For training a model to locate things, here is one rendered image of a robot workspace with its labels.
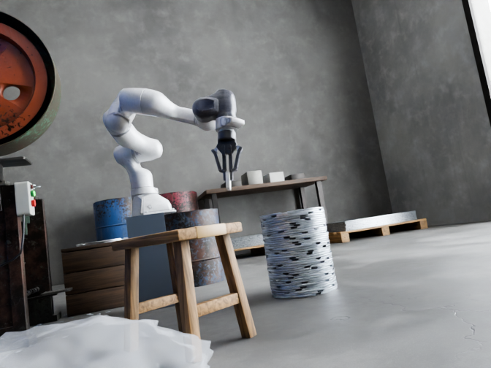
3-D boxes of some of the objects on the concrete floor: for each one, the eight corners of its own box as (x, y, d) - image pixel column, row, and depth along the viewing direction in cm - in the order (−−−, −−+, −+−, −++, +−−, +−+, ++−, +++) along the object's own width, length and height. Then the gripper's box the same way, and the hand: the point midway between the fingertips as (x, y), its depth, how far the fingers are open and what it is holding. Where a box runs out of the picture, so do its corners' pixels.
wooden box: (144, 293, 250) (137, 239, 254) (146, 301, 214) (139, 237, 218) (76, 307, 238) (71, 249, 242) (66, 317, 202) (61, 249, 206)
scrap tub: (221, 275, 292) (212, 212, 298) (234, 280, 252) (223, 206, 258) (163, 286, 281) (155, 219, 286) (168, 293, 241) (158, 215, 246)
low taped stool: (259, 336, 113) (242, 220, 117) (195, 366, 96) (177, 228, 99) (185, 329, 136) (172, 233, 140) (122, 353, 118) (109, 241, 122)
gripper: (243, 133, 163) (246, 190, 157) (212, 137, 165) (214, 193, 159) (240, 127, 155) (243, 185, 150) (208, 131, 157) (210, 188, 152)
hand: (228, 180), depth 155 cm, fingers closed
